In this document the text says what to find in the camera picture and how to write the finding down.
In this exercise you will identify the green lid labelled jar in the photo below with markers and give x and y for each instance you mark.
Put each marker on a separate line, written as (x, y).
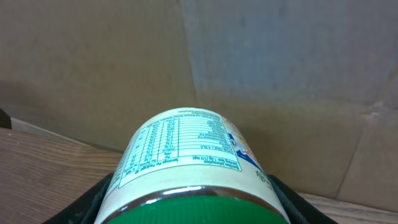
(190, 165)

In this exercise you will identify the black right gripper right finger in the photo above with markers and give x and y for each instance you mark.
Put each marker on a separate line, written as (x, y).
(298, 210)

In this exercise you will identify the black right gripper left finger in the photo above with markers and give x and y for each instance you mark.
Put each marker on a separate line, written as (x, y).
(84, 209)

